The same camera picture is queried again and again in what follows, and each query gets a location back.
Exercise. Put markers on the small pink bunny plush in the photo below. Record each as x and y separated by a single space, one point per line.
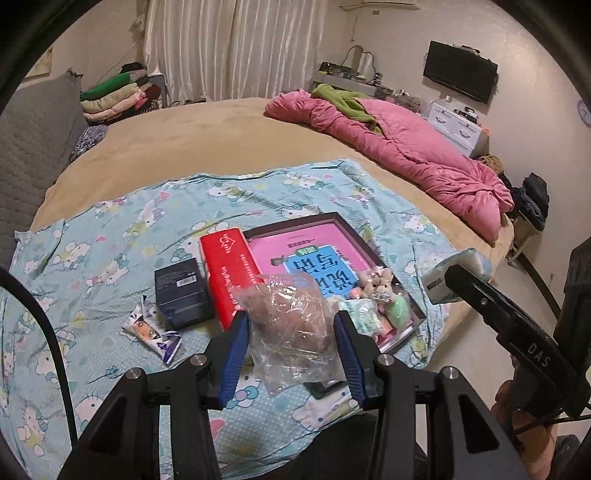
376 284

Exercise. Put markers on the dark clothes pile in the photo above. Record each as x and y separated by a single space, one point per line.
533 194

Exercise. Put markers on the pale green flowered packet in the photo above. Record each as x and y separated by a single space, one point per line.
364 316

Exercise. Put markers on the black television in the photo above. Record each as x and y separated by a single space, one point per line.
461 71

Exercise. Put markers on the grey quilted headboard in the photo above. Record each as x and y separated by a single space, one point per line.
37 138

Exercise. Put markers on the cluttered dressing table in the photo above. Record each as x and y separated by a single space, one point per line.
341 71

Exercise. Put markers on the small pink packet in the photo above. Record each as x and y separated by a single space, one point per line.
387 333

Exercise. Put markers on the brown plush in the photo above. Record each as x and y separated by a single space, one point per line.
286 318

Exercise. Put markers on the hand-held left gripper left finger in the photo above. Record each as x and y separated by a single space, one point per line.
233 364

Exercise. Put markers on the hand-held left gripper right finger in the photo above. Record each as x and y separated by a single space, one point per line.
353 364

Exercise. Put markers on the cartoon cat printed blanket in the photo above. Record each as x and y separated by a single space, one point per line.
115 230

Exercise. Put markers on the person's right hand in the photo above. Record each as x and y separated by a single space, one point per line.
521 427

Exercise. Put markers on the dark patterned cloth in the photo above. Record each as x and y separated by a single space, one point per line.
90 138

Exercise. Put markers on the stack of folded clothes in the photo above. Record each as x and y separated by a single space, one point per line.
115 99

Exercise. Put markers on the tan round bed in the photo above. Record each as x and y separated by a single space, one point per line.
207 134

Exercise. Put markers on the white snack packet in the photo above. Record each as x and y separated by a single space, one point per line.
152 334

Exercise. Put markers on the light green soft ball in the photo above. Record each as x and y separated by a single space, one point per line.
398 311

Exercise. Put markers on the white air conditioner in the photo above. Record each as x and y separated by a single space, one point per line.
383 3

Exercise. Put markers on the light blue tissue pack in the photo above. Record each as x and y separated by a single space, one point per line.
475 263

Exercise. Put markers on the dark blue box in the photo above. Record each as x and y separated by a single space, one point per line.
182 295

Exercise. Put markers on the pink quilt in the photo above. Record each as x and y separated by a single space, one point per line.
415 147

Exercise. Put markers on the white dresser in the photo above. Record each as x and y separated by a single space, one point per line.
452 124

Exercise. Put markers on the wavy edged mirror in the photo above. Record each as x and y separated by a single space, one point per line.
364 62

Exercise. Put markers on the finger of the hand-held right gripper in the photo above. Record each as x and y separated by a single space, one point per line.
485 300

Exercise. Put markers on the wall clock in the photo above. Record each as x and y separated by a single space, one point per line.
585 112

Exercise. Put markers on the green cloth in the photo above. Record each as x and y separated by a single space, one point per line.
346 99

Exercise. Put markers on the red rectangular package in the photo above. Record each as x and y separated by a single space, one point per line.
231 267

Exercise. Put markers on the pink tray with book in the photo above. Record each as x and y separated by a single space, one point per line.
356 241

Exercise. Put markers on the pink book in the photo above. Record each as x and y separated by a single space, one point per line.
300 244

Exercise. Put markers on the white curtain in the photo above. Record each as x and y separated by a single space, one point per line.
231 46

